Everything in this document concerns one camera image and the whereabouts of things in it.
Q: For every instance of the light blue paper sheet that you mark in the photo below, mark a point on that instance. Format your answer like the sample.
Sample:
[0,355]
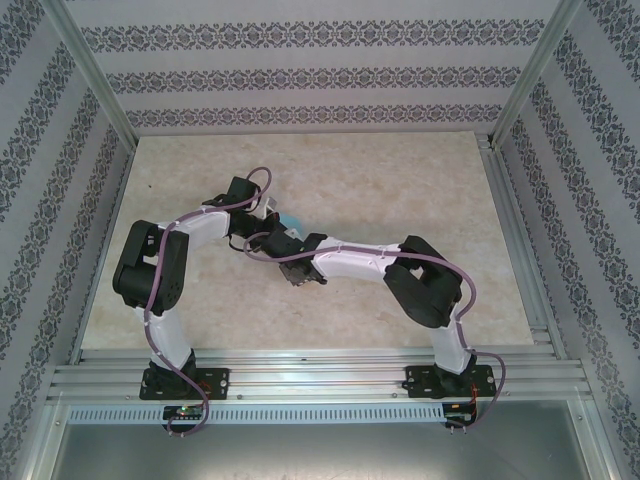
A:
[291,221]

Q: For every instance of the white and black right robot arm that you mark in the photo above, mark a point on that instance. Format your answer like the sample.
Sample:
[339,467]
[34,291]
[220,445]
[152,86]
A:
[350,260]

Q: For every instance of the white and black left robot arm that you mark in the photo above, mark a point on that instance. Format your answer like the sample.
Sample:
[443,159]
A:
[205,227]

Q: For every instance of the small circuit board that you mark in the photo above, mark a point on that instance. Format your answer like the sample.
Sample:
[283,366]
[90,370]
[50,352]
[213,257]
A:
[182,412]
[457,414]

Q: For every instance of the grey metal panel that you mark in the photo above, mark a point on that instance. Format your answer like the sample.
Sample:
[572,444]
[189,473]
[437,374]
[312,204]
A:
[320,455]

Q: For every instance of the long aluminium mounting rail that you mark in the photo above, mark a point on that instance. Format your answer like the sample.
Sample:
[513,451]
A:
[320,372]

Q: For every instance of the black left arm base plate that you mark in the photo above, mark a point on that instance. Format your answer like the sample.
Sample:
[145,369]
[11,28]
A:
[220,381]

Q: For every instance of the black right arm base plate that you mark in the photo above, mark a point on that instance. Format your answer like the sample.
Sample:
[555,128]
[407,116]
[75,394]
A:
[419,382]

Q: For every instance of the aluminium frame post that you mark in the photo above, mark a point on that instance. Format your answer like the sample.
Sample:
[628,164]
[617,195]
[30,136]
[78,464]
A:
[90,70]
[535,70]

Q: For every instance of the aluminium side rail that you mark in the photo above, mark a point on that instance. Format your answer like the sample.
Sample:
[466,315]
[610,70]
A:
[522,250]

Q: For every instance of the aluminium frame beam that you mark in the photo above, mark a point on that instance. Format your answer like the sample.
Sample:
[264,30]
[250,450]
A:
[36,472]
[602,440]

